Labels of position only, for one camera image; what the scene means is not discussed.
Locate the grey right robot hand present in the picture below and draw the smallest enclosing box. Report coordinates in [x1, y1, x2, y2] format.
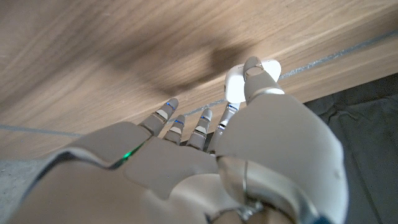
[6, 56, 349, 224]

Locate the white AirPods case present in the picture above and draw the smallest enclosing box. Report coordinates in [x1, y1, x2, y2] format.
[224, 58, 282, 104]

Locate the black backdrop curtain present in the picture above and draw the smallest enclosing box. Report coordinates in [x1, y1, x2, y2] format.
[303, 73, 398, 224]

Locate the grey tape outline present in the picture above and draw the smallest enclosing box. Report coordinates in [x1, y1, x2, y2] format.
[0, 29, 398, 138]

